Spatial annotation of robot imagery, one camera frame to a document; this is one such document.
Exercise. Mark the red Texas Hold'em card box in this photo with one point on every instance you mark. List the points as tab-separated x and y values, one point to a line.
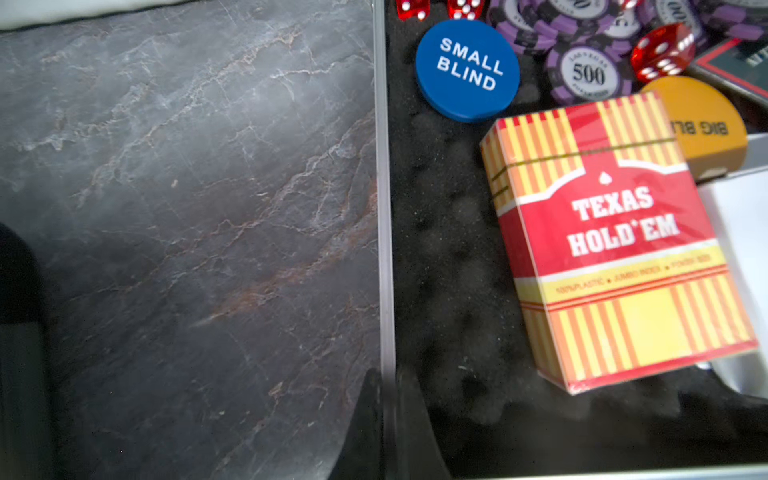
614	259

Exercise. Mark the red die far left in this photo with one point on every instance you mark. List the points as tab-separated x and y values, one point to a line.
409	9

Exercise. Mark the red die lower middle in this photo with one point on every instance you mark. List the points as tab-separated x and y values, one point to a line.
665	51

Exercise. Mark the yellow big blind button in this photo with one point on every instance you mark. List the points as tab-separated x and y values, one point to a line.
708	127

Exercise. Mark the blue small blind button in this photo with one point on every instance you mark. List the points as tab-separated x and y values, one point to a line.
466	70

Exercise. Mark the purple 500 chip stack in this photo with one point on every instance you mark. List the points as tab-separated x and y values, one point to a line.
741	19
535	27

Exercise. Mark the purple 500 chip centre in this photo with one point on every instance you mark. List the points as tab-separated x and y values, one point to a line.
654	14

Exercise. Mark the large black poker case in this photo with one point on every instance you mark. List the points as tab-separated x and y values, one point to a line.
27	447

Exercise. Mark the small silver poker case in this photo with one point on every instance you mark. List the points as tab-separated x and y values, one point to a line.
459	335

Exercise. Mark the white card box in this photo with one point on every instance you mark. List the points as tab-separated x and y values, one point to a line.
737	207

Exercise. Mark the purple 500 chip front left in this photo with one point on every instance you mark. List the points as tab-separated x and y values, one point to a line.
581	73

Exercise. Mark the black triangular all-in marker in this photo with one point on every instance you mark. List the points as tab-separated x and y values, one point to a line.
736	65

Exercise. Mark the red die upper middle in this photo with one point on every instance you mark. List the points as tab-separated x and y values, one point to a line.
628	4

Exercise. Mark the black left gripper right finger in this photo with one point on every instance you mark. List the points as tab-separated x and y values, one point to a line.
420	432

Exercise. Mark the red die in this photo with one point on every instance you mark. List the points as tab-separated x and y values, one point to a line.
665	51
465	9
628	4
409	9

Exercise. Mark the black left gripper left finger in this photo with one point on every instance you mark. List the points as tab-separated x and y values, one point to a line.
361	456

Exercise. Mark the purple 500 chip stack top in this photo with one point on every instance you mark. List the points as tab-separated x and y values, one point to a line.
535	27

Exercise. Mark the purple 500 chip stack right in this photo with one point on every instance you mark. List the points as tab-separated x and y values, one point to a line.
741	19

